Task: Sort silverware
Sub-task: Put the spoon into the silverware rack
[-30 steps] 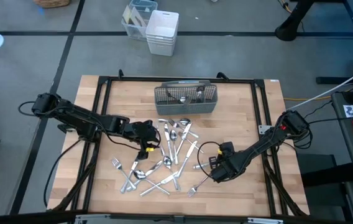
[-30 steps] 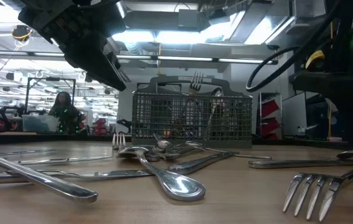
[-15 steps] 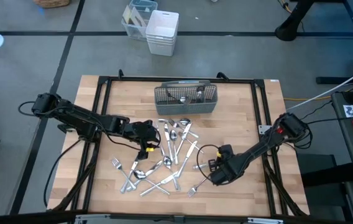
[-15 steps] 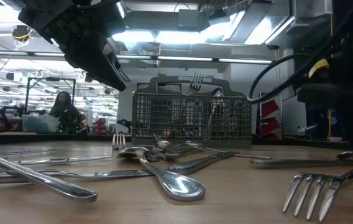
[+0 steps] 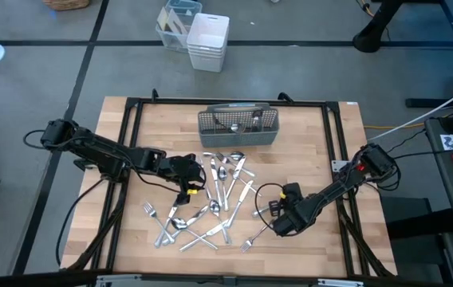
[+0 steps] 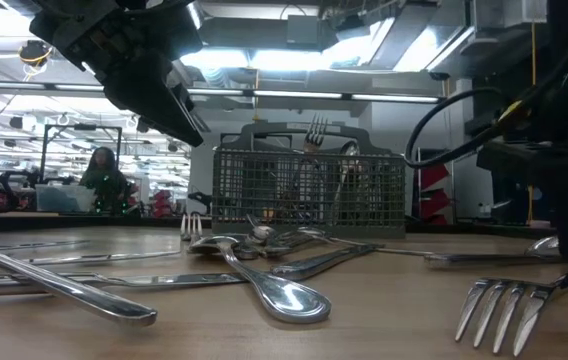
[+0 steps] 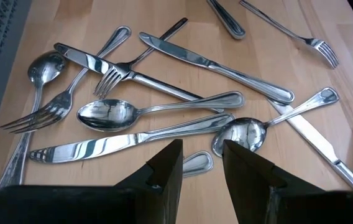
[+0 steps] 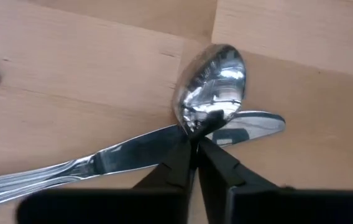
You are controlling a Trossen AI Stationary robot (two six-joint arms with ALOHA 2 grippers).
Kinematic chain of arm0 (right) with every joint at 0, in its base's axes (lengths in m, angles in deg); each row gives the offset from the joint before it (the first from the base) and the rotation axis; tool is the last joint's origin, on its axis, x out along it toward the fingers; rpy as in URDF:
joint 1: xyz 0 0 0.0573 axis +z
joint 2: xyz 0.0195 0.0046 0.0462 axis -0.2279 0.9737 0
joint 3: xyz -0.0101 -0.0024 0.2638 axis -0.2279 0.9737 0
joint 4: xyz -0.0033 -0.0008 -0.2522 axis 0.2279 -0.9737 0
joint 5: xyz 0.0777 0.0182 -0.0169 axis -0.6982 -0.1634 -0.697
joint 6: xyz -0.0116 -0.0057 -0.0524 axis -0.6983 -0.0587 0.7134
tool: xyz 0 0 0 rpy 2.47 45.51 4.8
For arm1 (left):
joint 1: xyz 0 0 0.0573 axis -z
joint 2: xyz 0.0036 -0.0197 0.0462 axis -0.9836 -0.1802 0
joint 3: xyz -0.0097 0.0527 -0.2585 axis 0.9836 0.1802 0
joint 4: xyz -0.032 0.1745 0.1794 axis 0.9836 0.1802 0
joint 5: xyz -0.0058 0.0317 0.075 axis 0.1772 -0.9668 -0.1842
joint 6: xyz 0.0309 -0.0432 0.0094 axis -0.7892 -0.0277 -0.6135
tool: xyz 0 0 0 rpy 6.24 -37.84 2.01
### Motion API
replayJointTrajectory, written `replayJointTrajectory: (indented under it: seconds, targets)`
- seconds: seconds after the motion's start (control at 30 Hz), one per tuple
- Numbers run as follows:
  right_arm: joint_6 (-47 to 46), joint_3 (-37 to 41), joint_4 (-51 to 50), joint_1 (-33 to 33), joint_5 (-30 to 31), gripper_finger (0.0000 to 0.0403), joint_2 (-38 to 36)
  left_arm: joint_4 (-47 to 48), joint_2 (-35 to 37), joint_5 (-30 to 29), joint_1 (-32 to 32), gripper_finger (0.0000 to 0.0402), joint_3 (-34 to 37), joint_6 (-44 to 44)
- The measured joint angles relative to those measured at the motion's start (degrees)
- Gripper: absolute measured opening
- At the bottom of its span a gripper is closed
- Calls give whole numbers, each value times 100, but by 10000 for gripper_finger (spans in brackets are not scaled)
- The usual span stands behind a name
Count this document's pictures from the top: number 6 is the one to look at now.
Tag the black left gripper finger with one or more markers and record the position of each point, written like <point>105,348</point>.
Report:
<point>185,92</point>
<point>154,100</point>

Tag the steel fork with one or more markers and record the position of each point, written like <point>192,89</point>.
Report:
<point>514,295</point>
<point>315,132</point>

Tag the person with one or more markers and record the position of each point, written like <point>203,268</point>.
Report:
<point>104,180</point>

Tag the red background bins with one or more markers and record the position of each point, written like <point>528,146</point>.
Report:
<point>161,202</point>

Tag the bright ceiling light panel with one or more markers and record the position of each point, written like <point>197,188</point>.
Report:
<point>284,57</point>

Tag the ceiling light tube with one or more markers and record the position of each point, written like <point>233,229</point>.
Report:
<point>294,94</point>

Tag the white board panel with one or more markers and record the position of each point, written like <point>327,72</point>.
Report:
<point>471,195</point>

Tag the clear storage bin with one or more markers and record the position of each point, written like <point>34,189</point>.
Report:
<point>64,197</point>

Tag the small upright fork tines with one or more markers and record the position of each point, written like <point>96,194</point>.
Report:
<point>191,227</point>

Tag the grey ceiling box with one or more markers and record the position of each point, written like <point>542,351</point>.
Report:
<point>304,30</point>

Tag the shelf with red bins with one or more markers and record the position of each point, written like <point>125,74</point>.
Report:
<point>434,175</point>

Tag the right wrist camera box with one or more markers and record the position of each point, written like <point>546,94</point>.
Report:
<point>524,157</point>

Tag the black metal frame stand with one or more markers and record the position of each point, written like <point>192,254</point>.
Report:
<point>81,129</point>

